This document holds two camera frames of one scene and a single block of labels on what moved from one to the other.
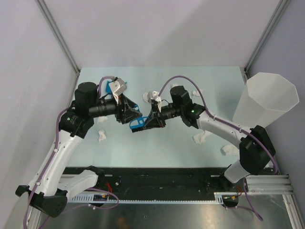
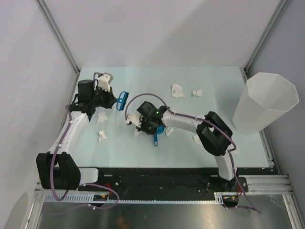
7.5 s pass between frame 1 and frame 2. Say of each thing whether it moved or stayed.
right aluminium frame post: stayed
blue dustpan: moved
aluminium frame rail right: stayed
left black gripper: moved
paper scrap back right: stayed
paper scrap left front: stayed
